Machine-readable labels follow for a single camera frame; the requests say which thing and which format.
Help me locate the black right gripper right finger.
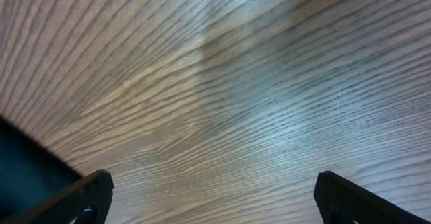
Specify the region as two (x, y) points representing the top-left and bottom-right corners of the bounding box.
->
(314, 171), (430, 224)

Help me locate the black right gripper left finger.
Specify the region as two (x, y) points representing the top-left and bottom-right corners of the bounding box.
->
(1, 170), (114, 224)

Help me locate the black t-shirt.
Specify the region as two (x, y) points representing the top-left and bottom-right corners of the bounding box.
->
(1, 118), (82, 219)

